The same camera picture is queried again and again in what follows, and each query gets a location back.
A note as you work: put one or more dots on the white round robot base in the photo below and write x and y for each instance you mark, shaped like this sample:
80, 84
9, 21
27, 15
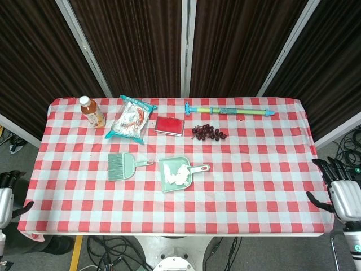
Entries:
172, 254

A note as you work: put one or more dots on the dark brown ribbed partition panel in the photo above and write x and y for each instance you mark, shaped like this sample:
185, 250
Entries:
34, 70
239, 48
132, 48
332, 70

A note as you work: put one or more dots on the tea bottle with white cap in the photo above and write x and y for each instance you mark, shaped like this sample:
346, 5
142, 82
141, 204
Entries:
93, 114

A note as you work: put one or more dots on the red white checkered tablecloth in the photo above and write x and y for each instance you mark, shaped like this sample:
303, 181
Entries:
197, 209

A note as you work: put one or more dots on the green blue water squirter tube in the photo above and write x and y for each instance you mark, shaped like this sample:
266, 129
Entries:
237, 111

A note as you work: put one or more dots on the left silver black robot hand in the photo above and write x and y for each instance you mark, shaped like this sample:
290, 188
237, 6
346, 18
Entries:
6, 203

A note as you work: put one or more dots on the grey metal tube frame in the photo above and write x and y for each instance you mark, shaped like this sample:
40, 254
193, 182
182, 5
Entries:
334, 248

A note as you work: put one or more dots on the teal clear snack bag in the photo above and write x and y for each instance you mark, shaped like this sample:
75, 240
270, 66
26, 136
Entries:
129, 121

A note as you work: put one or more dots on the green hand brush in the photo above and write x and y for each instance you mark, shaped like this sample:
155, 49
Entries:
124, 169

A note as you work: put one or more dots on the white metal partition post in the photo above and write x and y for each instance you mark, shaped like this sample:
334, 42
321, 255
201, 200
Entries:
287, 48
188, 48
84, 48

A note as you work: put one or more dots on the dark red grape bunch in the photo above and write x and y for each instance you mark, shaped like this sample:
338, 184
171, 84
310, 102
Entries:
206, 132

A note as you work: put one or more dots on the white paper ball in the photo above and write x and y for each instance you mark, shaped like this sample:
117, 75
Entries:
168, 172
182, 181
184, 169

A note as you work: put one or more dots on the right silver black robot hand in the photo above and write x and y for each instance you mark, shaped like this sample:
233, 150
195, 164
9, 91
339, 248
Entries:
347, 200

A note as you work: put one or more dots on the green plastic dustpan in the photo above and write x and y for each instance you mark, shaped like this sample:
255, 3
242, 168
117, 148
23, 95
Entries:
201, 168

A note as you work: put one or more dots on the red flat metal case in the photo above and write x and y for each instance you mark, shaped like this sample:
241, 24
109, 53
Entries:
168, 124

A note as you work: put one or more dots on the white partition base rail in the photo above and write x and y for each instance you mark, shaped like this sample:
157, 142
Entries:
338, 132
19, 131

